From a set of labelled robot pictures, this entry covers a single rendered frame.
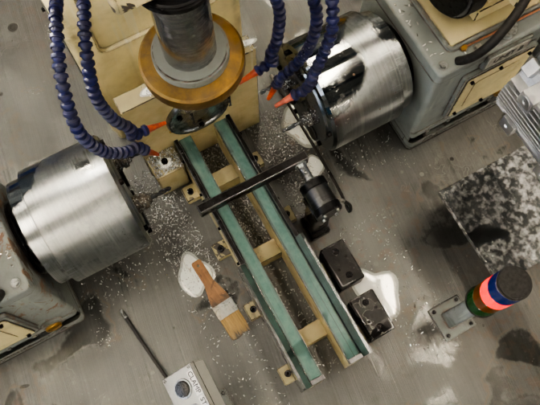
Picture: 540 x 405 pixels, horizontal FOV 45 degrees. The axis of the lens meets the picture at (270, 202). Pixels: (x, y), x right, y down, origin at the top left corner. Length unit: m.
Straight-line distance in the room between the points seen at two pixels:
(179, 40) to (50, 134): 0.79
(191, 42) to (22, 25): 0.95
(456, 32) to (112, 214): 0.76
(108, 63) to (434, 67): 0.65
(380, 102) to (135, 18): 0.51
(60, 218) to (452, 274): 0.88
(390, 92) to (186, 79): 0.46
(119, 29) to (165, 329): 0.67
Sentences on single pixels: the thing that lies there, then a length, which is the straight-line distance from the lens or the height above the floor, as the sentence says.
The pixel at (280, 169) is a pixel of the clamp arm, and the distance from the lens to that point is 1.36.
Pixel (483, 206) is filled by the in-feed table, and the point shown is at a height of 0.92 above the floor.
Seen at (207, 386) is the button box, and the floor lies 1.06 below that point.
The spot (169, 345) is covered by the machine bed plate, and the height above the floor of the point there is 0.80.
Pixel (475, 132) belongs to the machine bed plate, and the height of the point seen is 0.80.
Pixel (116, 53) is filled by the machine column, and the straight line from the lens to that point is 1.38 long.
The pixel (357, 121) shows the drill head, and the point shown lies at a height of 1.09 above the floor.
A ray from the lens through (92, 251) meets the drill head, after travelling 1.29.
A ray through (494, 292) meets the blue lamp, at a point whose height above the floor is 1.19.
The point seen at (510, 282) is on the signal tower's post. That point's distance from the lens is 1.18.
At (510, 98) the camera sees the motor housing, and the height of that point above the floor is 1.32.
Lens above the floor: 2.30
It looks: 72 degrees down
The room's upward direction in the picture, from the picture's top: 2 degrees counter-clockwise
